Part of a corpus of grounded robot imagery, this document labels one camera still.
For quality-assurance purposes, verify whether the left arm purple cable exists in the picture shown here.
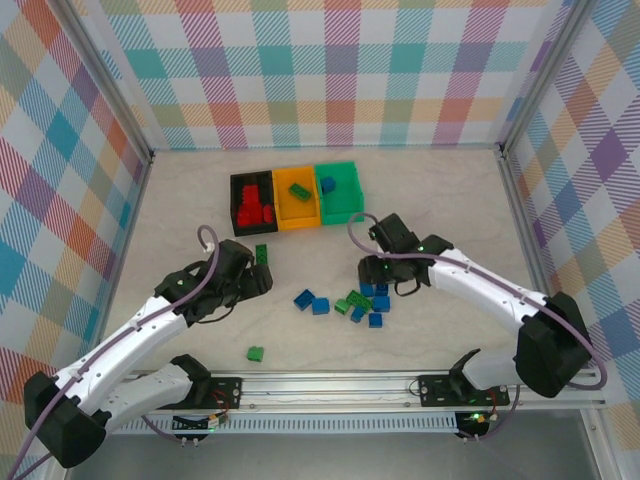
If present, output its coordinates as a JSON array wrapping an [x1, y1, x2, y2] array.
[[4, 224, 224, 480]]

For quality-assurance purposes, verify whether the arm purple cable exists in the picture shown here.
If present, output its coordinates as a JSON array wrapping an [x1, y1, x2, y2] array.
[[347, 212, 609, 444], [4, 224, 224, 480]]

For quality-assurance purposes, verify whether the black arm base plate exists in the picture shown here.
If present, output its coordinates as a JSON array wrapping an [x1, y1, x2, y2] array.
[[418, 373, 511, 407], [197, 377, 244, 411]]

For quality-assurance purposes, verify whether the aluminium mounting rail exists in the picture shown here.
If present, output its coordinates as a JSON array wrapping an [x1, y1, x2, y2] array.
[[53, 370, 607, 414]]

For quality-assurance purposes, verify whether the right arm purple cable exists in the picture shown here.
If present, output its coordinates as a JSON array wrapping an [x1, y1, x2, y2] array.
[[347, 212, 609, 444]]

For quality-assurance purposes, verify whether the black plastic bin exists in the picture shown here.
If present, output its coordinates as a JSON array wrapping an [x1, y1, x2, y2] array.
[[229, 169, 279, 236]]

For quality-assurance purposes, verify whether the small circuit board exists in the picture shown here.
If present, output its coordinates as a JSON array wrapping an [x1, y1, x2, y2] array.
[[172, 413, 231, 432], [457, 410, 496, 427]]

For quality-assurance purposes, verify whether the green plastic bin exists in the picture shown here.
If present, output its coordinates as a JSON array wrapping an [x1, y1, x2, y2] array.
[[313, 159, 366, 227]]

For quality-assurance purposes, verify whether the aluminium frame post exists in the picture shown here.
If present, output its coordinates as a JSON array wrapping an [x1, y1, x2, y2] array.
[[498, 0, 597, 159], [58, 0, 155, 164]]

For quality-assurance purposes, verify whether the aluminium side rail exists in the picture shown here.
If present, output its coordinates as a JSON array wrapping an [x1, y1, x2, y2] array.
[[497, 147, 576, 371], [91, 149, 155, 375]]

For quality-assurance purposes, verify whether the white slotted cable duct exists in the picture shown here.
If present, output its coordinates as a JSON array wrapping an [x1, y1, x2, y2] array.
[[99, 417, 459, 436]]

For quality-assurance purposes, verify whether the orange plastic bin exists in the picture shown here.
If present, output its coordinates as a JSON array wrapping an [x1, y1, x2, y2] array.
[[272, 166, 322, 232]]

